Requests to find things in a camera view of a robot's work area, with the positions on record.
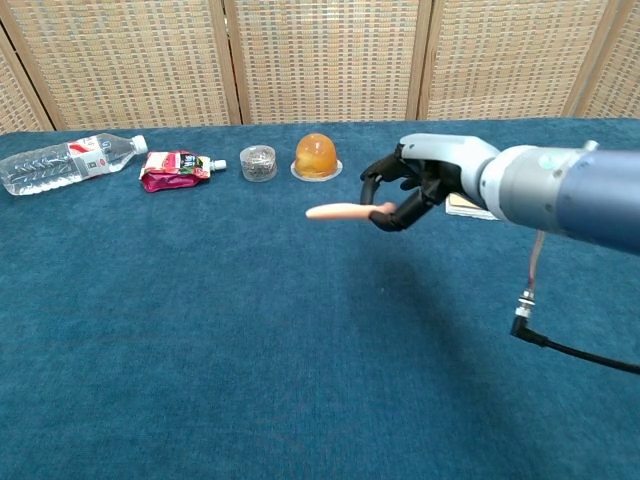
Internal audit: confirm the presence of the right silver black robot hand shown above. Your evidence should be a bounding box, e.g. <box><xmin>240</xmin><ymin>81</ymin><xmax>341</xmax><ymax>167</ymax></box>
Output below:
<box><xmin>360</xmin><ymin>132</ymin><xmax>501</xmax><ymax>234</ymax></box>

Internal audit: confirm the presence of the peach coloured stick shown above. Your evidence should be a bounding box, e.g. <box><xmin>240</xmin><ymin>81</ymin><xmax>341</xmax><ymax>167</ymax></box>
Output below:
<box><xmin>305</xmin><ymin>201</ymin><xmax>395</xmax><ymax>222</ymax></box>

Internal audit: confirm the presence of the brown spiral notebook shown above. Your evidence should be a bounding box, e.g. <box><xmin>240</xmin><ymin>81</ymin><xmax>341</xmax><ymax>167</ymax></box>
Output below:
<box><xmin>444</xmin><ymin>192</ymin><xmax>501</xmax><ymax>222</ymax></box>

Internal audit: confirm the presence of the orange fruit jelly cup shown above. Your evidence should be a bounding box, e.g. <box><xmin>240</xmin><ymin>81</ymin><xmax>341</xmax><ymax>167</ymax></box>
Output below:
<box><xmin>290</xmin><ymin>132</ymin><xmax>344</xmax><ymax>183</ymax></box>

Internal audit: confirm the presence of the woven wooden folding screen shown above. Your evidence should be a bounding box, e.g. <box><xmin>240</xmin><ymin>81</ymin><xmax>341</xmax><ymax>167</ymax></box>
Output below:
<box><xmin>0</xmin><ymin>0</ymin><xmax>640</xmax><ymax>134</ymax></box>

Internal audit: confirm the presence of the red spouted drink pouch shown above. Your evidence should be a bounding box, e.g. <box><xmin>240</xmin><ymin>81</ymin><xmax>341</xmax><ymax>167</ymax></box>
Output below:
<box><xmin>139</xmin><ymin>150</ymin><xmax>228</xmax><ymax>193</ymax></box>

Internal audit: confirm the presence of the clear plastic water bottle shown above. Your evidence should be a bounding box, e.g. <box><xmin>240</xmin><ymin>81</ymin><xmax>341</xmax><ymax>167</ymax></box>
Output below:
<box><xmin>0</xmin><ymin>132</ymin><xmax>149</xmax><ymax>197</ymax></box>

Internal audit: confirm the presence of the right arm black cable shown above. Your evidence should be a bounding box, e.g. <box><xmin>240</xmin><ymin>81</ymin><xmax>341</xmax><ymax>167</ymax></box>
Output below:
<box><xmin>509</xmin><ymin>232</ymin><xmax>640</xmax><ymax>375</ymax></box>

